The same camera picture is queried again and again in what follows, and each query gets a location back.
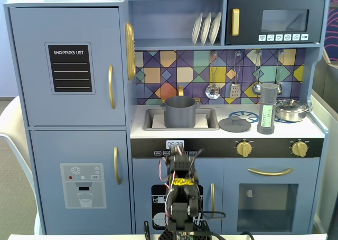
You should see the white chair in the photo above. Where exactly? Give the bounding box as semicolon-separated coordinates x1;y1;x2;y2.
0;96;43;235

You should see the blue dishwasher door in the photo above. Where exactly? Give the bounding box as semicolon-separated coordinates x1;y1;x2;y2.
132;158;224;235

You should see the gold curved freezer handle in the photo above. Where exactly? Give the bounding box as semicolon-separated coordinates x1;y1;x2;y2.
113;146;123;185

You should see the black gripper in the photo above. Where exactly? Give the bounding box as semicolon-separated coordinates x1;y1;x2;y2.
166;150;193;177

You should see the white toy plate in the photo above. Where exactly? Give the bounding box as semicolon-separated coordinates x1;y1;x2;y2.
191;12;203;45
208;12;222;45
200;12;212;45

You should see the gold stove knob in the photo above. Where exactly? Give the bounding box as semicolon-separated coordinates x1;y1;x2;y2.
236;141;253;158
291;141;308;157

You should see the gold dishwasher door handle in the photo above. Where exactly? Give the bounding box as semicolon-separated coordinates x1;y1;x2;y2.
210;183;216;212

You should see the metal ladle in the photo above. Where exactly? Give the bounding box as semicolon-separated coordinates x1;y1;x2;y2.
251;50;264;95

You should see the red white servo wire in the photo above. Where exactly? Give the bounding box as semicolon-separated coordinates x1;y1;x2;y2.
157;151;185;219

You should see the metal slotted spatula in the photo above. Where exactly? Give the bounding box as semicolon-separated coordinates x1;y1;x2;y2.
229;51;242;99

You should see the metal slotted skimmer spoon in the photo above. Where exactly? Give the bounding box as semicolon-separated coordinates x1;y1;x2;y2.
205;51;221;100

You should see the gray plastic pot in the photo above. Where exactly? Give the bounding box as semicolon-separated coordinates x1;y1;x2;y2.
160;95;201;128

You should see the gray salt shaker green label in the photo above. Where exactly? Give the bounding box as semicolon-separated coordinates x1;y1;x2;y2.
256;83;279;135

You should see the steel pot with lid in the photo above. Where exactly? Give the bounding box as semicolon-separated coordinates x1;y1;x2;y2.
274;99;313;122

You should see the gold toy telephone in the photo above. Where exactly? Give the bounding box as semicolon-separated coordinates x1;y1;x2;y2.
124;21;136;81

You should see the gray partition panel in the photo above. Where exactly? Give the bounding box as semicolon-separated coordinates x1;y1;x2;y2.
311;51;338;235

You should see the blue freezer door with dispenser print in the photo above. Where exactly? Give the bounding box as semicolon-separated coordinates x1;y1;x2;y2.
29;130;132;235

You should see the gold toy faucet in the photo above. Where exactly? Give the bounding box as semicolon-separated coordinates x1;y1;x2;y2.
160;85;202;105

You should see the gold microwave handle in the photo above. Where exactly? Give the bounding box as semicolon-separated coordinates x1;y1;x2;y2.
231;8;240;37

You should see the gray pot lid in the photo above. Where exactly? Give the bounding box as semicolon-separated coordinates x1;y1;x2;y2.
218;115;252;133

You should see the blue fridge door with chalkboard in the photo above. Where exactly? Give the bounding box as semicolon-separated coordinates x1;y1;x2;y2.
9;7;127;127

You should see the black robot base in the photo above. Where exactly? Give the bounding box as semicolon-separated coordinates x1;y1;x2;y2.
158;218;212;240

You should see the metal serving spoon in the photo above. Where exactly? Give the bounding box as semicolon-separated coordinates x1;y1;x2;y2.
274;49;285;95

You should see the gold oven door handle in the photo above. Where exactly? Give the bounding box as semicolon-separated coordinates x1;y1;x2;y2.
247;167;294;177

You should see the gray toy sink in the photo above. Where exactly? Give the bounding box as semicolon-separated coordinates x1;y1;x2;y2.
142;107;220;131

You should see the gold curved fridge handle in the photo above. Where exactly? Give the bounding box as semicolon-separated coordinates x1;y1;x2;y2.
108;64;117;110

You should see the blue oven door with window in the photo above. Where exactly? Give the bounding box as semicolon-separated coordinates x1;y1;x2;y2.
223;158;320;234

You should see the black microwave door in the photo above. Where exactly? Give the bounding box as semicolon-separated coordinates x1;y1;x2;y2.
226;0;325;45

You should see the blue wooden toy kitchen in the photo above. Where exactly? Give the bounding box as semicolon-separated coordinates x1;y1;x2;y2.
3;0;331;235

